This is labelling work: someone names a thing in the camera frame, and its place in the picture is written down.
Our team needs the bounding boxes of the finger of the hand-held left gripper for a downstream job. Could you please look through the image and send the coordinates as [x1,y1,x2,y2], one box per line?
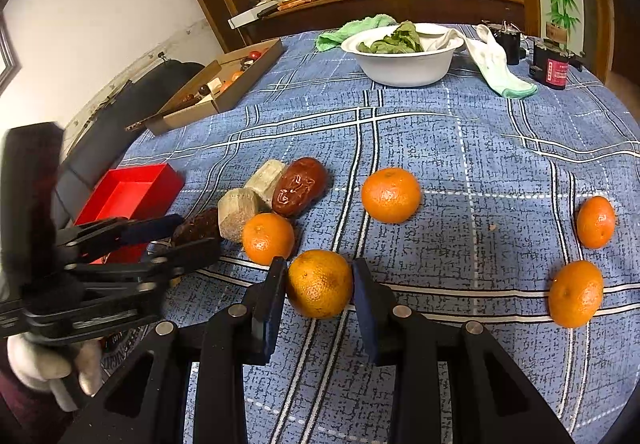
[54,213,185,266]
[0,238,222,341]

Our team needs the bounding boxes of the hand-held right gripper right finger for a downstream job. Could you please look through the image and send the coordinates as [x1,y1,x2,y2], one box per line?
[352,258,576,444]

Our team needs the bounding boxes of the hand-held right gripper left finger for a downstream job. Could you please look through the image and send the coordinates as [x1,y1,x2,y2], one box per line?
[57,256,289,444]

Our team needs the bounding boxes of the red box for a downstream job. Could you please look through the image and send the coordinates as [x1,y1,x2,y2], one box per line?
[74,163,185,265]

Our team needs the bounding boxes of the large red date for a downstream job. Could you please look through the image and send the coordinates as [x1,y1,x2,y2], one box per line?
[271,157,331,218]

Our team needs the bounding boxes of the person's left hand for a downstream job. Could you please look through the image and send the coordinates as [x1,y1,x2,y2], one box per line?
[7,334,103,412]

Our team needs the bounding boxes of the black sofa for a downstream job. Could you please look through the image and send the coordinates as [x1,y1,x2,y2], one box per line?
[50,61,206,235]

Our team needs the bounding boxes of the brown cardboard box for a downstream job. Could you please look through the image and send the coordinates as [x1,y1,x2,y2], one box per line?
[145,38,285,136]

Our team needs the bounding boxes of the blue checked tablecloth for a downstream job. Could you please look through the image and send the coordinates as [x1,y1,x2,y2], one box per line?
[100,24,640,444]

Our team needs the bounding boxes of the flat white box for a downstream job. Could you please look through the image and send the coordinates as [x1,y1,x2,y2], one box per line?
[228,0,281,30]

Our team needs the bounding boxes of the green towel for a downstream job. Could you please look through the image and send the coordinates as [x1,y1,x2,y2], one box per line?
[315,14,398,52]

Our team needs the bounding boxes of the white bowl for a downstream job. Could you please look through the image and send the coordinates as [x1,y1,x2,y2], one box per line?
[341,23,466,87]

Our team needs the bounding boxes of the white sock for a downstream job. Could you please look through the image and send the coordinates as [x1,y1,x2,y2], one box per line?
[432,24,538,100]

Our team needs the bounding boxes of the green leaves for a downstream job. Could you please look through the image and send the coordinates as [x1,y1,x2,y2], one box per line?
[357,21,425,56]

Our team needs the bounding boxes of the dark red jar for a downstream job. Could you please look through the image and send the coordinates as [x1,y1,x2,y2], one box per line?
[529,38,583,90]

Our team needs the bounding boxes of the picture frame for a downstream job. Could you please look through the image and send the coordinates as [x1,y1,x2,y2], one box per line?
[0,11,21,92]

